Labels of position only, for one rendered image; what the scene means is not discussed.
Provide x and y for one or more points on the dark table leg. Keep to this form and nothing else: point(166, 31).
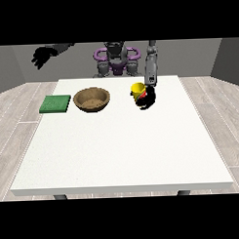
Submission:
point(184, 192)
point(60, 197)

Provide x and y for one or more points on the yellow cup with melon print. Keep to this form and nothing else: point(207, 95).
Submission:
point(138, 91)

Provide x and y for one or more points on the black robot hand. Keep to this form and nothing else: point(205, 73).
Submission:
point(149, 98)
point(41, 57)

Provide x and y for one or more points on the brown wooden bowl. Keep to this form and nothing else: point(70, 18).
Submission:
point(91, 99)

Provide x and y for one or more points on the green square pad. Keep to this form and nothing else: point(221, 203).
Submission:
point(55, 103)

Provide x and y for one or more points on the grey robot trunk purple rings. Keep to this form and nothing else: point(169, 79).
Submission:
point(116, 59)

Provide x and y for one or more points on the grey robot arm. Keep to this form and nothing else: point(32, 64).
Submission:
point(62, 47)
point(151, 65)

